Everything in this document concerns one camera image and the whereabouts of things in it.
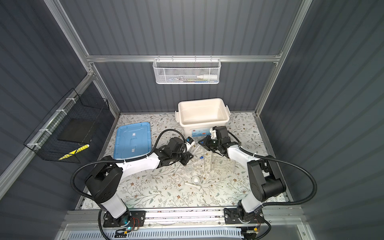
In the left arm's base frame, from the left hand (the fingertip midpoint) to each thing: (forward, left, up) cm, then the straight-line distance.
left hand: (192, 155), depth 88 cm
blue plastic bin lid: (+19, +42, -9) cm, 47 cm away
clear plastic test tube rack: (-1, -15, -8) cm, 17 cm away
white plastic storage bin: (+31, -5, +1) cm, 32 cm away
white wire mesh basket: (+72, +2, +14) cm, 73 cm away
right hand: (+6, -5, +4) cm, 8 cm away
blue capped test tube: (+2, -6, -8) cm, 10 cm away
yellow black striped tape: (-6, +54, +19) cm, 57 cm away
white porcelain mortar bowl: (-12, -1, -7) cm, 14 cm away
